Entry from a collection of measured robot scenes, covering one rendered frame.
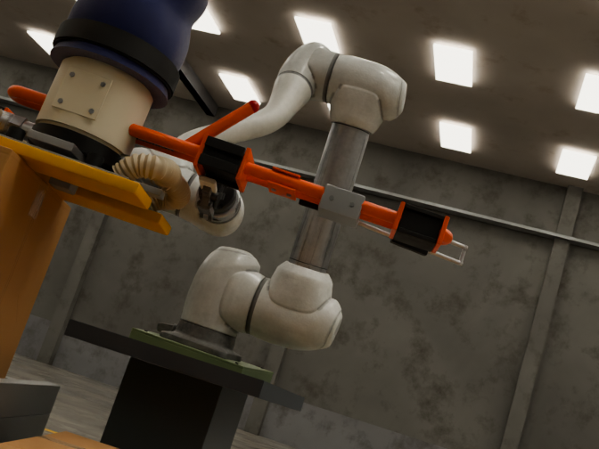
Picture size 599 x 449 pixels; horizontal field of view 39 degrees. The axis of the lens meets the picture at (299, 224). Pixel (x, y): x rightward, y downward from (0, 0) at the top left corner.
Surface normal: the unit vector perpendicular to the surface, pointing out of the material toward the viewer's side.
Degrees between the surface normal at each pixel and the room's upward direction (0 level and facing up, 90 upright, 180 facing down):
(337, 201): 89
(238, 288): 88
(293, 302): 99
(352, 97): 107
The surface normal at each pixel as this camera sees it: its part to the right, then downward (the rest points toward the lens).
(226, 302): -0.06, -0.09
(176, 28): 0.84, -0.10
